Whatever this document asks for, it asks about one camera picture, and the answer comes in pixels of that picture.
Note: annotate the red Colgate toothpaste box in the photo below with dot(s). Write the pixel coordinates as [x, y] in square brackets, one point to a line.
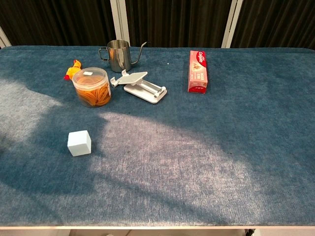
[197, 72]

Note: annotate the blue felt table cloth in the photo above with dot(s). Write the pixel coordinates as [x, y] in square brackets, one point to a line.
[172, 137]

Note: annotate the small light blue cube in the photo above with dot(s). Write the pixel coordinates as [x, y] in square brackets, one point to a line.
[79, 143]

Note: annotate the dark pleated curtain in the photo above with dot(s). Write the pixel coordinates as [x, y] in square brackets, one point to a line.
[172, 22]

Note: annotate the white window frame post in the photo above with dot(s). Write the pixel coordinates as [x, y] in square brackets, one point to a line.
[4, 38]
[119, 22]
[229, 23]

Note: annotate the white folding phone stand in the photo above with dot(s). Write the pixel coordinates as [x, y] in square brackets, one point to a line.
[139, 85]

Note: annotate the yellow rubber chicken toy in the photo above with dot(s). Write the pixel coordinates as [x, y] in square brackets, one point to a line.
[72, 70]

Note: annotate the clear jar of rubber bands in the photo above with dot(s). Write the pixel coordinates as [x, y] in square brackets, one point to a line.
[92, 88]

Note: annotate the stainless steel gooseneck pitcher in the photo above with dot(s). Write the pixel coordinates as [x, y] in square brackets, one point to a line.
[119, 57]

